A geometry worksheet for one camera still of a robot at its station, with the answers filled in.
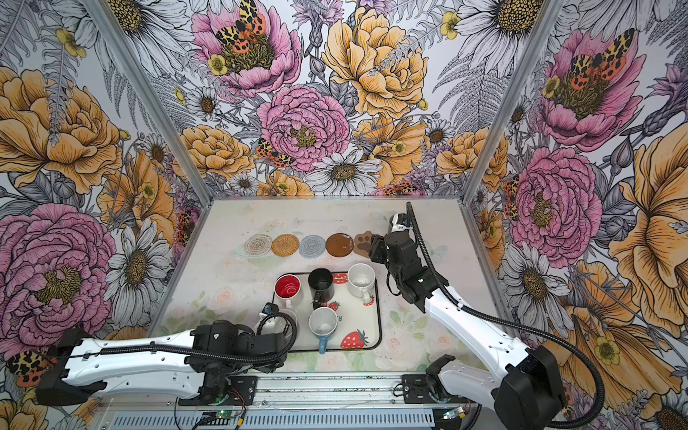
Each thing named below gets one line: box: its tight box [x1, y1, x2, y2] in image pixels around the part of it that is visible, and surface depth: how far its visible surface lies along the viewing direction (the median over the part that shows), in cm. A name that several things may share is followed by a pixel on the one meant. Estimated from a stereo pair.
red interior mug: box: [274, 274, 301, 309], surface depth 90 cm
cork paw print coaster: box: [352, 230, 373, 258], surface depth 108 cm
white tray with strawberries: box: [273, 270, 383, 353], surface depth 89 cm
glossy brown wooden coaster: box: [325, 232, 355, 258], surface depth 108 cm
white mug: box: [346, 262, 377, 304], surface depth 91 cm
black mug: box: [308, 267, 335, 310], surface depth 89 cm
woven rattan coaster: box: [270, 233, 301, 258], surface depth 107 cm
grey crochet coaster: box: [299, 234, 327, 259], surface depth 107 cm
